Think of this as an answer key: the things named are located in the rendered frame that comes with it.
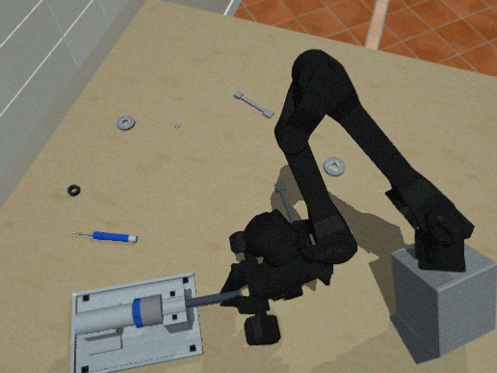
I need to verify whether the blue screwdriver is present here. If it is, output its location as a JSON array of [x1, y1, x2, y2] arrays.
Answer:
[[72, 231, 138, 243]]

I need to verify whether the small black ring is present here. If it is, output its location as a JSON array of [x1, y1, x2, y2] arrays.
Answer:
[[67, 184, 80, 197]]

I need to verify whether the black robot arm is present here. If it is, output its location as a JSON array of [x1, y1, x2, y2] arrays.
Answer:
[[243, 49, 474, 300]]

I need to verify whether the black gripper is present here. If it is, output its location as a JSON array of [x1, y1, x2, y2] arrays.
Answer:
[[220, 231, 296, 346]]

